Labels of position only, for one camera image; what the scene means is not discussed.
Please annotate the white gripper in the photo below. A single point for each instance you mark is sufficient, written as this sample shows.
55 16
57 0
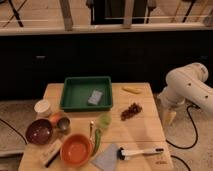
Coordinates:
169 112

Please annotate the green handled spoon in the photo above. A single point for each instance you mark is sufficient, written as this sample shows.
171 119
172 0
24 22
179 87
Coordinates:
97 135

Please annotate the wooden block eraser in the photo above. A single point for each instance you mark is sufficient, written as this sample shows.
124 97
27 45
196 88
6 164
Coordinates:
51 152

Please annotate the orange red bowl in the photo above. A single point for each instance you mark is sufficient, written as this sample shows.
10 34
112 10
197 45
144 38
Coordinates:
76 150

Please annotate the orange carrot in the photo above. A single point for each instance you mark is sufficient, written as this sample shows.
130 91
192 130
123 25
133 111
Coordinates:
54 118

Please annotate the dark purple bowl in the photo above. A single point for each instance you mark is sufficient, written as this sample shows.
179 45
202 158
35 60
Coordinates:
39 132

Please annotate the grey sponge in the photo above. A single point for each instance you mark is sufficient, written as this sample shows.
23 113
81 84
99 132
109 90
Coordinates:
95 97

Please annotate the grey blue cloth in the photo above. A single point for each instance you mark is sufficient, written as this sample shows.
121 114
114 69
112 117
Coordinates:
107 160

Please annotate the light green cup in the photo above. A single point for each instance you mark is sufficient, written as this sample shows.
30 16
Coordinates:
104 121

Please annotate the green plastic tray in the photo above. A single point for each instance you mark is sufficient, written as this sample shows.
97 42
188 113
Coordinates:
77 91

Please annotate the white cup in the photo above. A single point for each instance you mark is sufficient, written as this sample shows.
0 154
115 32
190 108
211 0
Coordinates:
43 108

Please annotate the small metal cup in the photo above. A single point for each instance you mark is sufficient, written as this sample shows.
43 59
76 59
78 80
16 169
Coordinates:
63 124

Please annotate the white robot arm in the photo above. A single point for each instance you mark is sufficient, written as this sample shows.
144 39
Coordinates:
185 83

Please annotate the yellow banana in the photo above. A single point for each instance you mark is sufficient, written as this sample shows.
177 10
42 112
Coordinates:
131 90

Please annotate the white black handled brush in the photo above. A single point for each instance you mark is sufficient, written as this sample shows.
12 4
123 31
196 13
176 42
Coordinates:
123 154

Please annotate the dark red grape bunch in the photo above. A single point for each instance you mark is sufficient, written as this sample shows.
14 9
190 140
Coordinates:
132 110

